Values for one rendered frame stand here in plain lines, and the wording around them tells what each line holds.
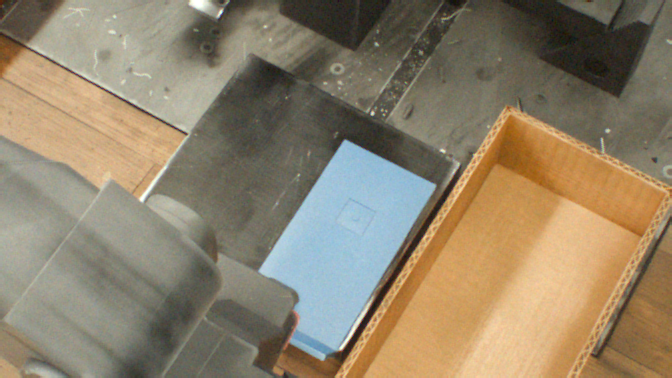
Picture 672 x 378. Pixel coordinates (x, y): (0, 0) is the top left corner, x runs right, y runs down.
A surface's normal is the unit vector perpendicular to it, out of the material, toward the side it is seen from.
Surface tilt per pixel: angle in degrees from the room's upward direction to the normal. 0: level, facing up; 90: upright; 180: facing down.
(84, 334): 27
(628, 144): 0
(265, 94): 0
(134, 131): 0
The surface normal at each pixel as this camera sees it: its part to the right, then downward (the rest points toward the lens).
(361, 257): 0.03, -0.47
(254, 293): -0.21, -0.03
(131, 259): 0.42, -0.21
